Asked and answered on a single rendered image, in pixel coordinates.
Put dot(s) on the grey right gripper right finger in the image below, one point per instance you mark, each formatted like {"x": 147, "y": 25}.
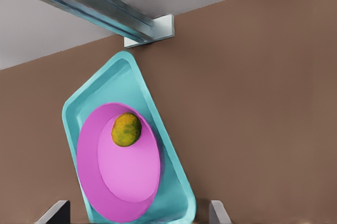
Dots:
{"x": 219, "y": 213}

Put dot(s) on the pink round plate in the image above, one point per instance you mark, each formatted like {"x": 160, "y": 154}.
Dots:
{"x": 123, "y": 171}

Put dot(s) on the silver post foot bracket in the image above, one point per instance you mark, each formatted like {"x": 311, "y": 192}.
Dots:
{"x": 158, "y": 30}

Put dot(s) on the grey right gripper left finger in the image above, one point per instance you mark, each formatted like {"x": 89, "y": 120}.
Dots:
{"x": 56, "y": 212}

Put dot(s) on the teal plastic tray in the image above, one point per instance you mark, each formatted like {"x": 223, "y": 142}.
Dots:
{"x": 110, "y": 87}

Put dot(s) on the orange fruit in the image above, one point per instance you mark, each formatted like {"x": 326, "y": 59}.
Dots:
{"x": 126, "y": 129}

